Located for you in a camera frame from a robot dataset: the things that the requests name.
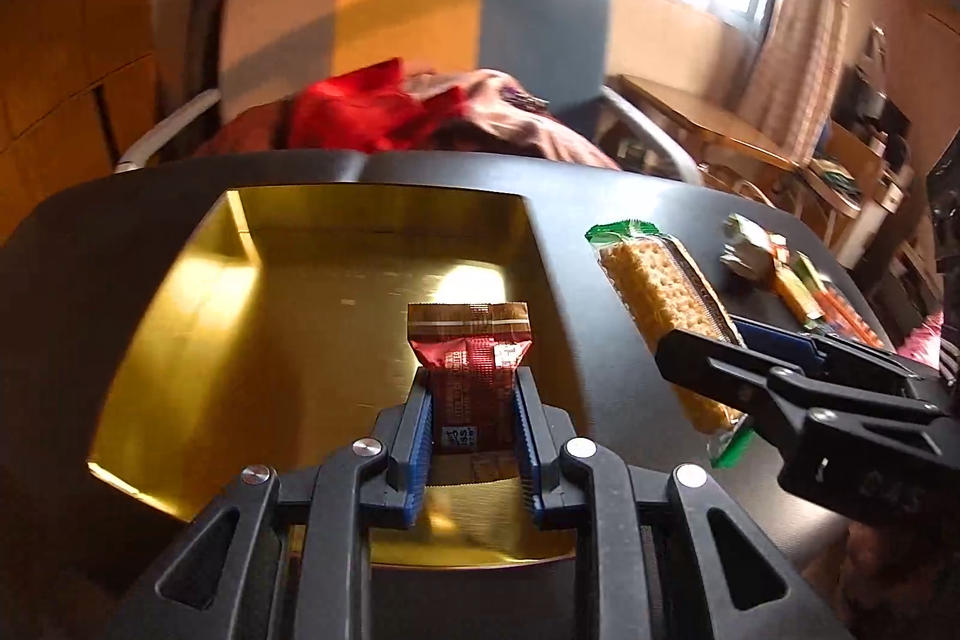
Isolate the small red candy packet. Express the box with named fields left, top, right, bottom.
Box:
left=407, top=302, right=532, bottom=486

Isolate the wooden cabinet with items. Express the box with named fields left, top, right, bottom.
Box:
left=802, top=25, right=913, bottom=269

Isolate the pink cloth on chair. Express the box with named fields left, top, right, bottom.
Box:
left=402, top=70, right=620, bottom=170

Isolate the orange white snack bag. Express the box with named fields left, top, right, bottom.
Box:
left=719, top=213, right=789, bottom=286

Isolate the green white small box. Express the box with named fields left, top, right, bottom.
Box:
left=775, top=250, right=825, bottom=326

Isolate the blue and yellow armchair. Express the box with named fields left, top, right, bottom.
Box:
left=117, top=0, right=701, bottom=185

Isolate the pink patterned curtain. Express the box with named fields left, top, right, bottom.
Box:
left=737, top=0, right=850, bottom=164

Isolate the red cloth on chair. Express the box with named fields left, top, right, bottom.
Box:
left=285, top=58, right=467, bottom=154

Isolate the cracker pack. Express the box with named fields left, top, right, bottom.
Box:
left=586, top=220, right=752, bottom=468
left=812, top=286, right=885, bottom=349

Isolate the wooden side table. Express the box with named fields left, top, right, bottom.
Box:
left=617, top=74, right=799, bottom=172

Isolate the red and gold gift box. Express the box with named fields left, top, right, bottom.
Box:
left=85, top=182, right=594, bottom=570

